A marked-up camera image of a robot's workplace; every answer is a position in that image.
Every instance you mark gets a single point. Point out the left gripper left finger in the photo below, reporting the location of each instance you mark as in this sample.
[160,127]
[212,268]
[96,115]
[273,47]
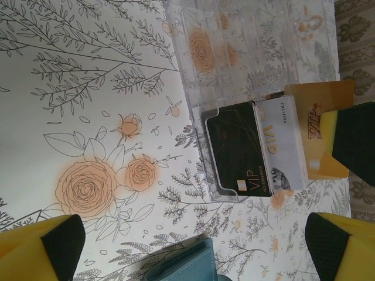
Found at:
[23,254]

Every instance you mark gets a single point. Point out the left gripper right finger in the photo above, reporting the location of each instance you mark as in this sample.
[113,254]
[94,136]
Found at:
[351,251]

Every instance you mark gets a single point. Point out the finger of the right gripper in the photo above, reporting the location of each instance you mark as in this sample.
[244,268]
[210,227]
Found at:
[354,137]

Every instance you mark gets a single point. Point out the gold VIP card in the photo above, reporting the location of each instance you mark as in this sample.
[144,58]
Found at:
[322,93]

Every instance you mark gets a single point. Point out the white VIP card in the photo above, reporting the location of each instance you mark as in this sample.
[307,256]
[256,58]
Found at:
[281,140]

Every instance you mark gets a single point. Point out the black VIP card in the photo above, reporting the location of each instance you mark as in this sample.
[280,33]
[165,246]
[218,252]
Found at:
[234,146]

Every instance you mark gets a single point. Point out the teal leather card holder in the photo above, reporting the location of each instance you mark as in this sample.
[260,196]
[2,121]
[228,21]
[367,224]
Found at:
[187,263]

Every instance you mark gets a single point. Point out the floral patterned table mat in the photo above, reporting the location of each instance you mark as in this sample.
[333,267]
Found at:
[88,87]

